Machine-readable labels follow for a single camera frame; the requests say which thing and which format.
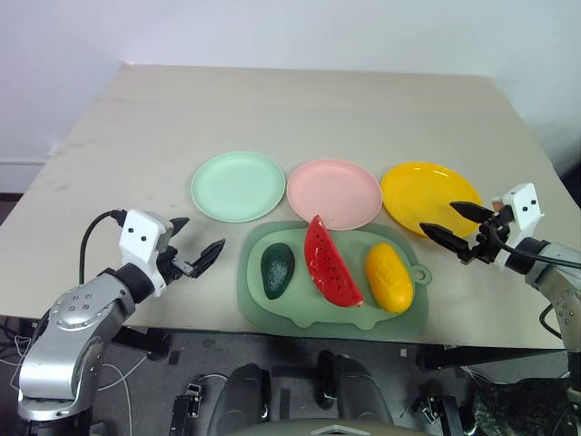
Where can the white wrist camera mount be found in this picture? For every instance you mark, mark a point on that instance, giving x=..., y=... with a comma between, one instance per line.
x=526, y=204
x=138, y=236

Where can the dark green avocado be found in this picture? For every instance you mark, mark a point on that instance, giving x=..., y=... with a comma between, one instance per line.
x=278, y=272

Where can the yellow mango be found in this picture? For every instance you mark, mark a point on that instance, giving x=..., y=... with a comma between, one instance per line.
x=389, y=279

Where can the green silicone tray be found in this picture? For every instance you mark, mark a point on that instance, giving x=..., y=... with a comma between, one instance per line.
x=340, y=318

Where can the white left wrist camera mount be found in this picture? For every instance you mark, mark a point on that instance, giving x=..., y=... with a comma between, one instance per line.
x=138, y=236

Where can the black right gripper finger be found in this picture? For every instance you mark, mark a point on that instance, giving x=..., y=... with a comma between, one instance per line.
x=447, y=238
x=472, y=211

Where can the black metal bracket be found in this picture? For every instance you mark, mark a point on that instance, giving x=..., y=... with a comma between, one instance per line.
x=438, y=413
x=186, y=409

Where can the black table frame bar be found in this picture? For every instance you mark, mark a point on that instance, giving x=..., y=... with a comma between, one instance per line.
x=140, y=343
x=490, y=358

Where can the yellow plate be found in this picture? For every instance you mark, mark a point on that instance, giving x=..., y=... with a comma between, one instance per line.
x=422, y=191

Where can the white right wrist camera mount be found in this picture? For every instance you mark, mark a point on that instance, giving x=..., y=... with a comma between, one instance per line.
x=526, y=204

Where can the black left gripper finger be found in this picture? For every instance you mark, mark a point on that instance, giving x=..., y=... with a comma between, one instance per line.
x=209, y=254
x=180, y=224

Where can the red watermelon slice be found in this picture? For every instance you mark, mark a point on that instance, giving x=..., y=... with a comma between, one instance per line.
x=329, y=263

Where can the dark rounded shape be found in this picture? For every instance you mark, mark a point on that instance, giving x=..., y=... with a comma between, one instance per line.
x=358, y=390
x=245, y=399

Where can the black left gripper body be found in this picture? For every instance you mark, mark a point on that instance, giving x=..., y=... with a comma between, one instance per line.
x=172, y=265

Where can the pink plate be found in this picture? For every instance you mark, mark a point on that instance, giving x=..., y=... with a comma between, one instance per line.
x=333, y=191

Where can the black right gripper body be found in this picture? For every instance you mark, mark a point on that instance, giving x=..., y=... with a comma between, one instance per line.
x=488, y=245

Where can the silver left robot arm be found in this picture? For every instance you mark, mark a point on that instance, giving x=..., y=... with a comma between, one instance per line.
x=77, y=318

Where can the mint green plate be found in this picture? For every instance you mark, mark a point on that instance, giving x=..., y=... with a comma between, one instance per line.
x=238, y=186

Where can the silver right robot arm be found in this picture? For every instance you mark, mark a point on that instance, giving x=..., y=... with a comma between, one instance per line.
x=560, y=281

